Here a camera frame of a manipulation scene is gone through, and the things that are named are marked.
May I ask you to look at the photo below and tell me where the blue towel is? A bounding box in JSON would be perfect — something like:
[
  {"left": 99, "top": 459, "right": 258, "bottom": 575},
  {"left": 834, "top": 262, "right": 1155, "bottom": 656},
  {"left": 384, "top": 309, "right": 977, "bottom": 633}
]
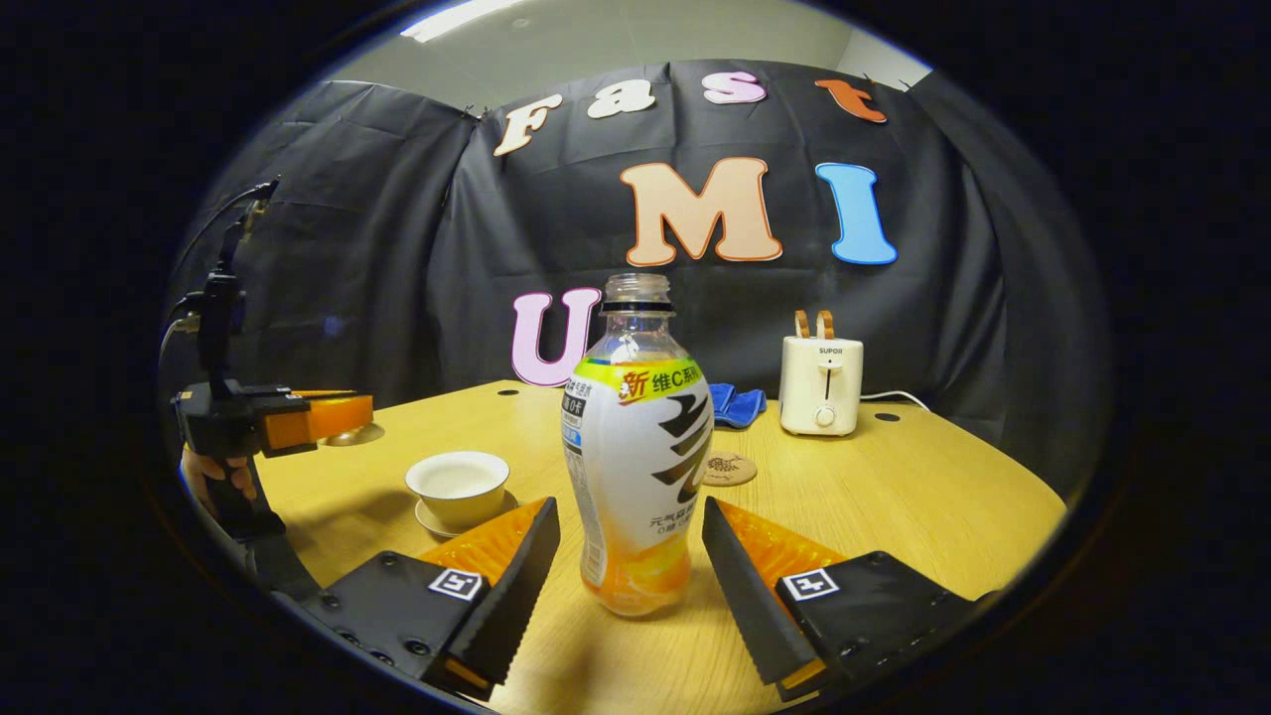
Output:
[{"left": 707, "top": 382, "right": 768, "bottom": 430}]

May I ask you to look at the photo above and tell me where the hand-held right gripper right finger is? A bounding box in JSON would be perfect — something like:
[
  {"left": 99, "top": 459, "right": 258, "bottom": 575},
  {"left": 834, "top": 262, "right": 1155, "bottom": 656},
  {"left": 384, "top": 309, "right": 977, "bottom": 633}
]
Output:
[{"left": 701, "top": 497, "right": 979, "bottom": 701}]

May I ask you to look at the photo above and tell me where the round brown coaster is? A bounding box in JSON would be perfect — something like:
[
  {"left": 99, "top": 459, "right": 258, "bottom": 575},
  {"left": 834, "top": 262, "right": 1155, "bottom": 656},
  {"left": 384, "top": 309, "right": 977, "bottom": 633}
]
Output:
[{"left": 703, "top": 452, "right": 758, "bottom": 488}]

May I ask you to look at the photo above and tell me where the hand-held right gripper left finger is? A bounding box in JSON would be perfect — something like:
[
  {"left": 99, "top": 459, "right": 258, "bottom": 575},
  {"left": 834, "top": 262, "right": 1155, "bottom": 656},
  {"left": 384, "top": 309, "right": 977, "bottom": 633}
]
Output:
[{"left": 298, "top": 497, "right": 562, "bottom": 701}]

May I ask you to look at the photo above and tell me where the cream toaster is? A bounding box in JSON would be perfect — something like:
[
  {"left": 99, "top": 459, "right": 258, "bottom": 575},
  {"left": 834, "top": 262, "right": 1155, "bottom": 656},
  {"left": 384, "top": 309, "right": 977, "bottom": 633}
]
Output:
[{"left": 779, "top": 335, "right": 865, "bottom": 438}]

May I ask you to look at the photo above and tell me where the white saucer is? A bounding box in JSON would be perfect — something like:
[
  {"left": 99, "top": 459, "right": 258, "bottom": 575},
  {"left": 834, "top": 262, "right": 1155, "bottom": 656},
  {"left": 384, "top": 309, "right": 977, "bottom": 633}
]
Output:
[{"left": 415, "top": 489, "right": 519, "bottom": 539}]

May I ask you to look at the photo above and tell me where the black camera cable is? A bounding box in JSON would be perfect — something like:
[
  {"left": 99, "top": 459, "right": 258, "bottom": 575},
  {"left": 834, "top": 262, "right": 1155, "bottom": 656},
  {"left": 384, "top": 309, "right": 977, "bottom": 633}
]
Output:
[{"left": 159, "top": 179, "right": 279, "bottom": 344}]

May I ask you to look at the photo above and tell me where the black backdrop cloth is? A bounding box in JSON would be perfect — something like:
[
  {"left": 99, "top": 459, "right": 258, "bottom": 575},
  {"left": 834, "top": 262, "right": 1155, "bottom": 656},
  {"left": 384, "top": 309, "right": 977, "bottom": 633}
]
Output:
[{"left": 164, "top": 60, "right": 1113, "bottom": 498}]

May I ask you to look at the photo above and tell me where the white teacup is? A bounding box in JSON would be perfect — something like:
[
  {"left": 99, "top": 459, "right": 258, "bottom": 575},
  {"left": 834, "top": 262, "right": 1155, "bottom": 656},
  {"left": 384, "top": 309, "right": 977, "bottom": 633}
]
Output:
[{"left": 405, "top": 451, "right": 511, "bottom": 530}]

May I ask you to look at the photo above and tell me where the clear water bottle white label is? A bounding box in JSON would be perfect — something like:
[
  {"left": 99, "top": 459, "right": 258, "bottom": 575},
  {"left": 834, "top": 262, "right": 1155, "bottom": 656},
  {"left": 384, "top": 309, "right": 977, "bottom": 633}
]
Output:
[{"left": 561, "top": 273, "right": 716, "bottom": 619}]

